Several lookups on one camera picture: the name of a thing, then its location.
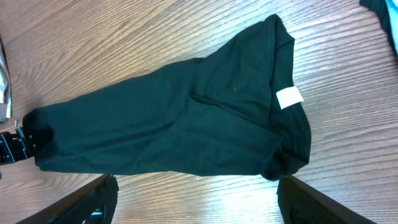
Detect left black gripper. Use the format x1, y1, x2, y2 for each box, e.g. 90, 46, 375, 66
1, 127, 53, 165

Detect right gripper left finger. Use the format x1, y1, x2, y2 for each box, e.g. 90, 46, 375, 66
17, 174, 119, 224

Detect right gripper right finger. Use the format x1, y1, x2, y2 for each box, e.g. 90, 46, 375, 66
277, 175, 376, 224

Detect beige folded garment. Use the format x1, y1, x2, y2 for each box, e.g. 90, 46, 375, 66
0, 43, 12, 123

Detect black t-shirt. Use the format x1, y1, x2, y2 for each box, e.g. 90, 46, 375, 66
22, 15, 312, 180

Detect light blue t-shirt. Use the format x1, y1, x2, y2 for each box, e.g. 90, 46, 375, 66
385, 0, 398, 52

